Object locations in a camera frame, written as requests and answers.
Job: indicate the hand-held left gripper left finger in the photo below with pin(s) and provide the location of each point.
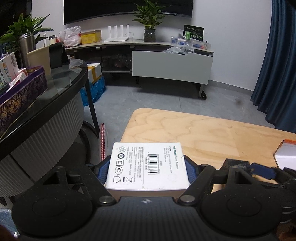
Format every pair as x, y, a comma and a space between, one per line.
102, 170

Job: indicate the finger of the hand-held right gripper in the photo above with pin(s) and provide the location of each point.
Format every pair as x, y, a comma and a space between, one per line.
263, 171

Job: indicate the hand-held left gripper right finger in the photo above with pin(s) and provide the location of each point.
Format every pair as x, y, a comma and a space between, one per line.
189, 170

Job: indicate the orange-edged white box tray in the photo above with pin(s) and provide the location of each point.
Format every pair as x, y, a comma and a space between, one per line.
288, 160

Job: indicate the white adapter box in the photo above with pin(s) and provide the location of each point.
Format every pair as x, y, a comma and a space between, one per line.
145, 165

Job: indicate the red spiral notebook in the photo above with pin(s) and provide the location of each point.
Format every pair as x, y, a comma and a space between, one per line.
103, 141

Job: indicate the black round desk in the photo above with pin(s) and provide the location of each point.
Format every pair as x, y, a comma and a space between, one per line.
46, 120

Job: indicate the blue plastic bag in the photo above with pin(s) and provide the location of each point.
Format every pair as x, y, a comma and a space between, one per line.
97, 90

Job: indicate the white and yellow carton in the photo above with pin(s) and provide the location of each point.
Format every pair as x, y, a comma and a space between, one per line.
94, 71

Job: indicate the white cabinet panel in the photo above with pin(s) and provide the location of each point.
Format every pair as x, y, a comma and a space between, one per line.
171, 67

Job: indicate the dark blue curtain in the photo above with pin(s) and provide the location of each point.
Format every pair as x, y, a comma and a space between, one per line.
277, 64

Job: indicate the purple patterned box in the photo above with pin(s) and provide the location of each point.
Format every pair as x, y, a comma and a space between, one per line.
20, 99

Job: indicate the pile of clear packets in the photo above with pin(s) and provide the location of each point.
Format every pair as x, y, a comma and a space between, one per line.
178, 49

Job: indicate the black tablet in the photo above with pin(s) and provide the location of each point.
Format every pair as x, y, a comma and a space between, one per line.
57, 54

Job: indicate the long low shelf bench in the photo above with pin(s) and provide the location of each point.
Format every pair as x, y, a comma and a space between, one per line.
115, 45

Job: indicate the beige paper box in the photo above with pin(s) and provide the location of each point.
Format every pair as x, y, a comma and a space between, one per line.
39, 59

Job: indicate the white router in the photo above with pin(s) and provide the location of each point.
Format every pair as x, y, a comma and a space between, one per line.
116, 38

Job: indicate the yellow box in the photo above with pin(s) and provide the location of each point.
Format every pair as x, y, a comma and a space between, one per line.
91, 37

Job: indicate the black box with green print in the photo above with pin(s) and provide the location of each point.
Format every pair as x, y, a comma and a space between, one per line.
193, 33

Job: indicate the white plastic bag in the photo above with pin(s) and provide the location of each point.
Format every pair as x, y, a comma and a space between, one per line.
69, 36

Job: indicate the white printed carton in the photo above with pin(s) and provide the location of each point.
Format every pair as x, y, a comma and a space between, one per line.
8, 68

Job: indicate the steel tumbler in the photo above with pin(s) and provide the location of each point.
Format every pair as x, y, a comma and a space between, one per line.
27, 48

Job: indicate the potted plant in dark pot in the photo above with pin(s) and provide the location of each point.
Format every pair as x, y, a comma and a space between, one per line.
149, 32

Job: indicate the leafy green plant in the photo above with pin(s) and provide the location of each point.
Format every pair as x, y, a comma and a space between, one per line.
25, 25

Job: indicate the wall television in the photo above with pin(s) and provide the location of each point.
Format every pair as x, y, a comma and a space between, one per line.
127, 9

